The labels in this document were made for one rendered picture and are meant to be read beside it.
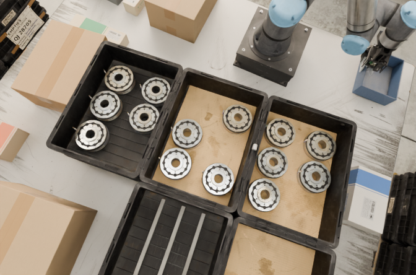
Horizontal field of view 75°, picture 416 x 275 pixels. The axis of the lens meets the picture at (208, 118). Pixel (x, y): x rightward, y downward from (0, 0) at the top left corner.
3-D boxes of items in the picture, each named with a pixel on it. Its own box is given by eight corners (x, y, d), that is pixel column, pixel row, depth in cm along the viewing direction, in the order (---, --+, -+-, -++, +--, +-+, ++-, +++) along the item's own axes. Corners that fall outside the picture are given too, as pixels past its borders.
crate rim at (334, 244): (268, 96, 92) (270, 93, 90) (353, 124, 90) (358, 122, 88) (234, 214, 79) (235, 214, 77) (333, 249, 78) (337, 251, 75)
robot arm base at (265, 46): (265, 18, 114) (271, 2, 105) (295, 37, 113) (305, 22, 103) (246, 44, 110) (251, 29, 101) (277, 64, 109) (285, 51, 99)
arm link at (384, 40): (387, 21, 93) (413, 28, 91) (380, 30, 97) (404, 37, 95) (382, 38, 90) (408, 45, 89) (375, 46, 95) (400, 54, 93)
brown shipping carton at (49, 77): (69, 43, 118) (51, 19, 103) (116, 57, 117) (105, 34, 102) (35, 104, 108) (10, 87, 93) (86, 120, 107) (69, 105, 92)
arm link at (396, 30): (407, -7, 83) (436, 4, 81) (387, 19, 93) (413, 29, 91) (397, 10, 81) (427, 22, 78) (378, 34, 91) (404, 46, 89)
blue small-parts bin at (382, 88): (361, 55, 122) (371, 46, 116) (392, 67, 121) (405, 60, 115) (351, 92, 116) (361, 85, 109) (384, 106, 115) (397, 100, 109)
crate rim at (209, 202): (184, 69, 94) (184, 65, 91) (267, 96, 92) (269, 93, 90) (138, 180, 81) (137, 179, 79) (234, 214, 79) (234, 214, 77)
